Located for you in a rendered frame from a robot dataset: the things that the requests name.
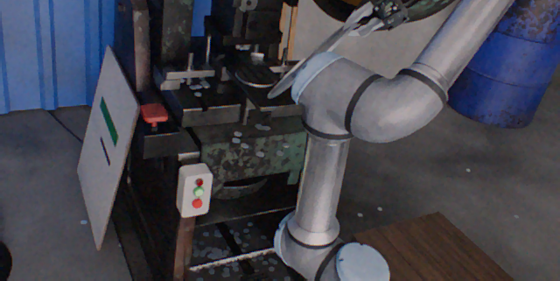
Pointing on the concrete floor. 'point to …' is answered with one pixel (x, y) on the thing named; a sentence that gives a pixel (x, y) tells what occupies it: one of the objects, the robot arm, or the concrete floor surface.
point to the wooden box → (430, 251)
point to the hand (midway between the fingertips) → (349, 28)
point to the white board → (107, 143)
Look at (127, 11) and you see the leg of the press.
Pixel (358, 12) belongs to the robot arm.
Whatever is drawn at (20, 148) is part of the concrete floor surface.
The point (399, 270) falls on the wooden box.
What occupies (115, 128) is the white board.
